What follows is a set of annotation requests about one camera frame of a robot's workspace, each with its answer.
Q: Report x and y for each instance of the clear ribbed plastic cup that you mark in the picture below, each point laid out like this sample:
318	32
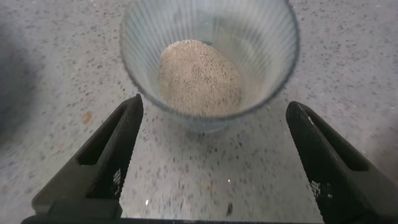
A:
143	74

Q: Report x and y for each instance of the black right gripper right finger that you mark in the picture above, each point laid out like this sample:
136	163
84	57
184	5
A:
339	168

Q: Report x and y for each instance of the beige powder heap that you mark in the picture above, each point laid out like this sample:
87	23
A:
199	81

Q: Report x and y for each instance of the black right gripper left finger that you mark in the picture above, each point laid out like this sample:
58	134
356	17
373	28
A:
99	168

